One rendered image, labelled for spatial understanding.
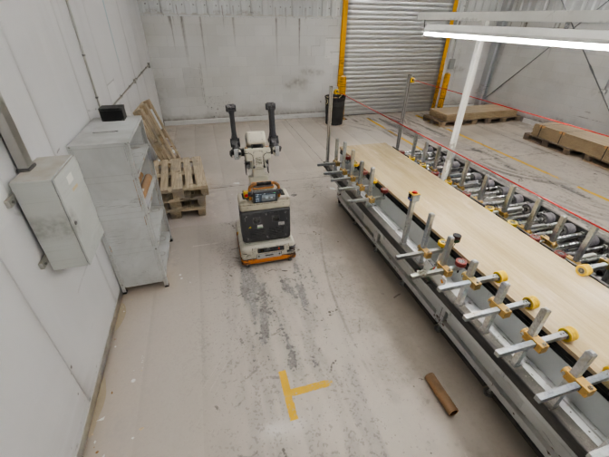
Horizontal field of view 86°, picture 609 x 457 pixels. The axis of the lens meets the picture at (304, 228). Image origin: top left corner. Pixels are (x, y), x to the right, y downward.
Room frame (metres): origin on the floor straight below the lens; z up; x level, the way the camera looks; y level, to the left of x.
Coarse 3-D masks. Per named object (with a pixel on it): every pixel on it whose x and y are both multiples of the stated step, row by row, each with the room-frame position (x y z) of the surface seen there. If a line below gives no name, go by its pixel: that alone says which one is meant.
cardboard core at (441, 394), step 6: (426, 378) 1.52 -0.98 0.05; (432, 378) 1.50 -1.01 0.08; (432, 384) 1.46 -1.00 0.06; (438, 384) 1.45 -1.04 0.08; (432, 390) 1.43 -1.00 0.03; (438, 390) 1.41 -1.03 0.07; (444, 390) 1.41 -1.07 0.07; (438, 396) 1.37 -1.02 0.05; (444, 396) 1.36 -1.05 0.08; (444, 402) 1.32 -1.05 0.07; (450, 402) 1.31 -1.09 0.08; (444, 408) 1.29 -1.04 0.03; (450, 408) 1.27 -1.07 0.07; (456, 408) 1.27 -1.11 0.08; (450, 414) 1.26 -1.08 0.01
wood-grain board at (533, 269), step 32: (384, 160) 3.95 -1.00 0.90; (448, 192) 3.07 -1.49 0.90; (448, 224) 2.44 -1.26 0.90; (480, 224) 2.45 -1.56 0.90; (480, 256) 1.99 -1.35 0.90; (512, 256) 2.00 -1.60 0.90; (544, 256) 2.00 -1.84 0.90; (512, 288) 1.63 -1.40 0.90; (544, 288) 1.64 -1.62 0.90; (576, 288) 1.64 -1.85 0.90; (608, 288) 1.65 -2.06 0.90; (576, 320) 1.36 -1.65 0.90; (608, 320) 1.37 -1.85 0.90; (576, 352) 1.14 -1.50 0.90; (608, 352) 1.14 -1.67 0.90; (608, 384) 0.96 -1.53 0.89
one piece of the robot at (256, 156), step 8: (248, 152) 3.31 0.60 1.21; (256, 152) 3.34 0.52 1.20; (264, 152) 3.36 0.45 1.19; (272, 152) 3.46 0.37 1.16; (248, 160) 3.30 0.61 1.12; (256, 160) 3.33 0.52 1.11; (264, 160) 3.34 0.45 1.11; (256, 168) 3.31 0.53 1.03; (264, 168) 3.34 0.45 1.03; (248, 176) 3.42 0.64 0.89; (256, 176) 3.37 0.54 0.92; (264, 176) 3.40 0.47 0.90; (248, 184) 3.48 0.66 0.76
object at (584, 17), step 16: (432, 16) 3.11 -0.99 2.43; (448, 16) 2.93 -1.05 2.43; (464, 16) 2.75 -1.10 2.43; (480, 16) 2.60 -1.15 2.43; (496, 16) 2.47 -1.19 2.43; (512, 16) 2.34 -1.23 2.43; (528, 16) 2.23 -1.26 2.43; (544, 16) 2.13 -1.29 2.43; (560, 16) 2.04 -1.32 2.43; (576, 16) 1.95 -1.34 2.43; (592, 16) 1.88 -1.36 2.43; (608, 16) 1.81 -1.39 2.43; (480, 48) 3.45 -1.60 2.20; (464, 96) 3.45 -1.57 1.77; (464, 112) 3.45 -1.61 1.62; (448, 160) 3.44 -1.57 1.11
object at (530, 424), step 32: (416, 224) 2.60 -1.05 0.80; (384, 256) 2.99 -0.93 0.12; (416, 288) 2.40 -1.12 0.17; (480, 288) 1.77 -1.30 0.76; (448, 320) 1.97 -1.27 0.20; (512, 320) 1.49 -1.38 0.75; (480, 352) 1.61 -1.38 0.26; (512, 416) 1.22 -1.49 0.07; (608, 416) 0.89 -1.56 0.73; (544, 448) 0.99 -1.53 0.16
